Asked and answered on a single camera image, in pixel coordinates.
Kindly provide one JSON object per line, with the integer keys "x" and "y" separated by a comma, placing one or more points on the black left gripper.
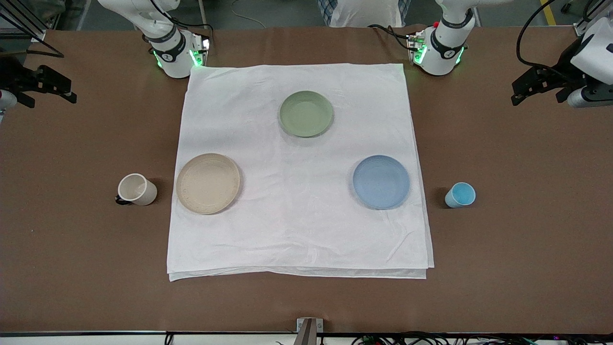
{"x": 567, "y": 63}

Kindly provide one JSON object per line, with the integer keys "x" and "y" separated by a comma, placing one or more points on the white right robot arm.
{"x": 175, "y": 52}

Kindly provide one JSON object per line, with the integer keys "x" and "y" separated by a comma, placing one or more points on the aluminium frame profile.
{"x": 24, "y": 21}
{"x": 589, "y": 19}

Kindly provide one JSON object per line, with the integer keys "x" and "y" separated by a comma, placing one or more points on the metal table edge bracket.
{"x": 309, "y": 330}

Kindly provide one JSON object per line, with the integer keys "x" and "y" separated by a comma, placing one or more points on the beige gray plate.
{"x": 208, "y": 184}

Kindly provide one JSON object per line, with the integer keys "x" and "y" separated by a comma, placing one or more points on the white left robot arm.
{"x": 443, "y": 52}

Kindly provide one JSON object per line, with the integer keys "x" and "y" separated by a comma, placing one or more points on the person in plaid shirt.
{"x": 364, "y": 12}

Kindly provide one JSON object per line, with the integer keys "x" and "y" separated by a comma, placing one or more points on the green plate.
{"x": 306, "y": 114}

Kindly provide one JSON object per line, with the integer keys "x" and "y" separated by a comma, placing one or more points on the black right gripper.
{"x": 13, "y": 76}

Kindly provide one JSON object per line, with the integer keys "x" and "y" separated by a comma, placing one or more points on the blue plate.
{"x": 381, "y": 182}

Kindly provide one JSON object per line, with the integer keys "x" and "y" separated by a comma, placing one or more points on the white table cloth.
{"x": 297, "y": 225}

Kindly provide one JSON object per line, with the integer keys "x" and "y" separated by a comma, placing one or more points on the blue cup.
{"x": 460, "y": 196}

